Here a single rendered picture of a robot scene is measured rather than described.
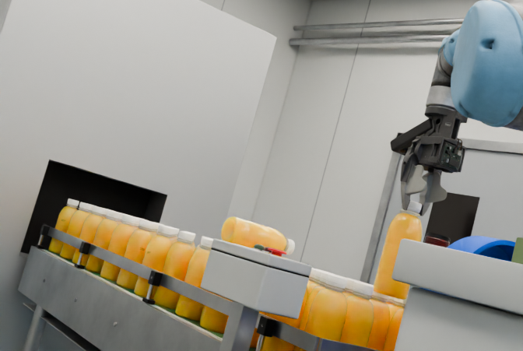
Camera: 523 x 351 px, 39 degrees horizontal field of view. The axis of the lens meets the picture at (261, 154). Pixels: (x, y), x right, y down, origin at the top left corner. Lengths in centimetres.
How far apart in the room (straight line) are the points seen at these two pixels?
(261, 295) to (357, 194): 458
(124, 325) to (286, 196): 450
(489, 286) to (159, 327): 126
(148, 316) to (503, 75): 133
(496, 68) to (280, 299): 75
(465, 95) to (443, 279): 18
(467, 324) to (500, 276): 5
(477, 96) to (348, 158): 532
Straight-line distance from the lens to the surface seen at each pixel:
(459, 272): 67
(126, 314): 198
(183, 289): 180
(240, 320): 140
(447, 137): 150
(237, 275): 138
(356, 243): 578
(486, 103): 73
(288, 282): 135
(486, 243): 134
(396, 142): 159
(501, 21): 73
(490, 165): 526
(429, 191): 155
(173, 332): 176
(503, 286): 65
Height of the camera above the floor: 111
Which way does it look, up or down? 7 degrees up
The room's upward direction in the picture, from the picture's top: 16 degrees clockwise
